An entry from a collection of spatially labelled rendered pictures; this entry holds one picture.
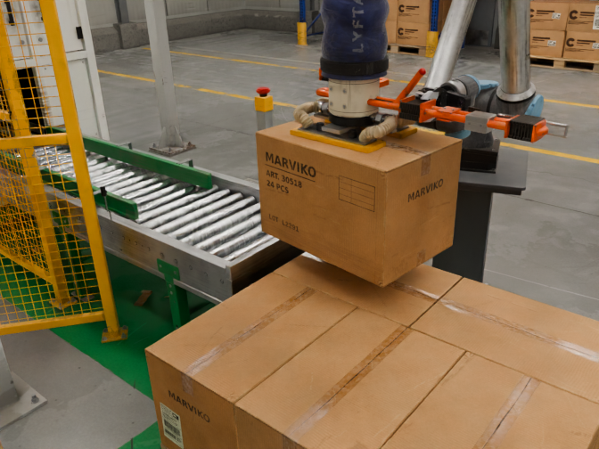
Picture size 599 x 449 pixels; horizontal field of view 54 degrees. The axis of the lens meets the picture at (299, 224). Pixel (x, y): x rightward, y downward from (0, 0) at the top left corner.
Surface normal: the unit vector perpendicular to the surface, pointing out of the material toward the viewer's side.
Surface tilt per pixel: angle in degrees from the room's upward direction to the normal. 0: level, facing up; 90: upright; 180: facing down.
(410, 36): 92
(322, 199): 90
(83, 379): 0
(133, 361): 0
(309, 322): 0
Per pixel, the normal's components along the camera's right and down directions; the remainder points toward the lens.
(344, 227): -0.72, 0.32
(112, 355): -0.04, -0.90
